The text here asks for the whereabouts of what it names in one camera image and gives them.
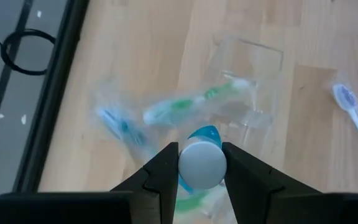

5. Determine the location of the clear acrylic toothbrush holder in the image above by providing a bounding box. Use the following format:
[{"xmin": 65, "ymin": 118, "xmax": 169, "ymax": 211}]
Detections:
[{"xmin": 209, "ymin": 34, "xmax": 285, "ymax": 150}]

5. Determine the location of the purple toothbrush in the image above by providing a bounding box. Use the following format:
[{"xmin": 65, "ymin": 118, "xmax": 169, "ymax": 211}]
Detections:
[{"xmin": 331, "ymin": 82, "xmax": 358, "ymax": 162}]

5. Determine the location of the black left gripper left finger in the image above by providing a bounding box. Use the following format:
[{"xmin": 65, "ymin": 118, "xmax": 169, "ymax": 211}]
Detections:
[{"xmin": 112, "ymin": 142, "xmax": 180, "ymax": 224}]

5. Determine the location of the blue mouthwash bottle white cap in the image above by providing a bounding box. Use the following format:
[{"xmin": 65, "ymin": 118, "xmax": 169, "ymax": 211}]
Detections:
[{"xmin": 177, "ymin": 124, "xmax": 229, "ymax": 195}]

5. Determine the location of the coiled black cable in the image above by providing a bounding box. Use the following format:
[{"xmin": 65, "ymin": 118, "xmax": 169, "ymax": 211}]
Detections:
[{"xmin": 0, "ymin": 28, "xmax": 57, "ymax": 77}]

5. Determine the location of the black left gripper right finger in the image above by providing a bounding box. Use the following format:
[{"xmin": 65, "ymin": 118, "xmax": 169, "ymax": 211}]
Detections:
[{"xmin": 222, "ymin": 142, "xmax": 321, "ymax": 224}]

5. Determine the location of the blue toothbrush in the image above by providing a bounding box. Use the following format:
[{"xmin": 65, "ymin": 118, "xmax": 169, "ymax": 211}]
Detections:
[{"xmin": 94, "ymin": 104, "xmax": 150, "ymax": 150}]

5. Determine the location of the green toothbrush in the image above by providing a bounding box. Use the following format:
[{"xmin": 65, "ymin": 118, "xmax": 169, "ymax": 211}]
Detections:
[
  {"xmin": 143, "ymin": 79, "xmax": 257, "ymax": 127},
  {"xmin": 175, "ymin": 189, "xmax": 226, "ymax": 218}
]

